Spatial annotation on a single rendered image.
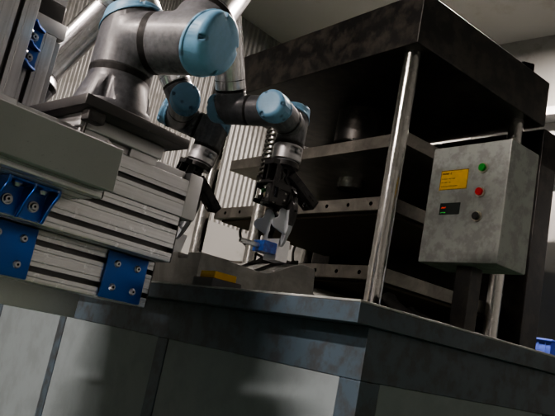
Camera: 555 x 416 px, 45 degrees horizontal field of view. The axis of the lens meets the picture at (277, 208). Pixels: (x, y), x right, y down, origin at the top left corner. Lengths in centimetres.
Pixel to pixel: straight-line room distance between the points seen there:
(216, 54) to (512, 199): 124
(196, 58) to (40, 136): 33
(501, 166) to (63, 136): 150
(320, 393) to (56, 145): 61
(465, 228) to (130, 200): 127
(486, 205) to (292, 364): 109
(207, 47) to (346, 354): 58
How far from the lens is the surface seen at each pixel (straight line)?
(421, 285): 249
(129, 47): 128
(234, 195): 562
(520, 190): 224
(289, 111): 160
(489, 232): 216
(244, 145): 573
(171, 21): 124
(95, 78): 127
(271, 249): 163
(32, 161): 101
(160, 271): 180
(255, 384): 136
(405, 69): 245
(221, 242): 551
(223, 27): 124
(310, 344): 125
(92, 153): 105
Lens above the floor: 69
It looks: 12 degrees up
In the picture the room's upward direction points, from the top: 11 degrees clockwise
